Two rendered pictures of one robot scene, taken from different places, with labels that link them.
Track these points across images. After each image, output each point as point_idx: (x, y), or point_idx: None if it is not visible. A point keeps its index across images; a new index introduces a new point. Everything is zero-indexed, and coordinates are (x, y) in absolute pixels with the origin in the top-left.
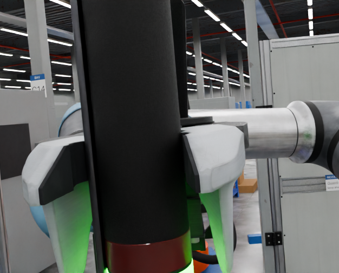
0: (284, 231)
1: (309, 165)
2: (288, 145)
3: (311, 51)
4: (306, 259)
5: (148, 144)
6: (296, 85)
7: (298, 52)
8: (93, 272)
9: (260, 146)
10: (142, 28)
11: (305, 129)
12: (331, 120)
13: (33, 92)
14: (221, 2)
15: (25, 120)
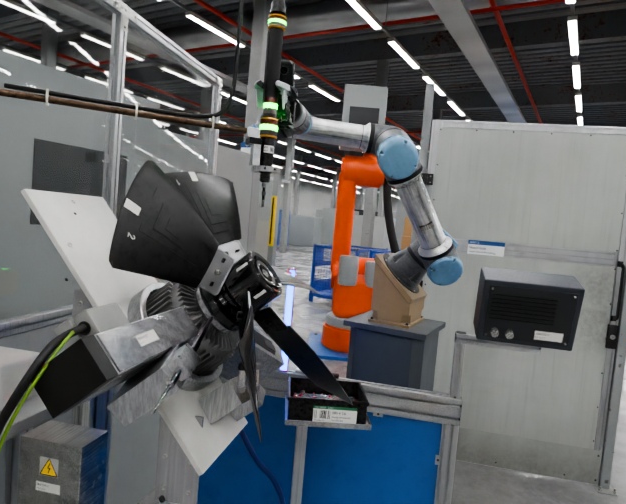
0: (425, 280)
1: (456, 229)
2: (357, 139)
3: (474, 134)
4: (440, 308)
5: (272, 82)
6: (457, 160)
7: (463, 133)
8: (268, 336)
9: (344, 137)
10: (274, 65)
11: (366, 133)
12: (378, 131)
13: (243, 154)
14: (473, 95)
15: (231, 178)
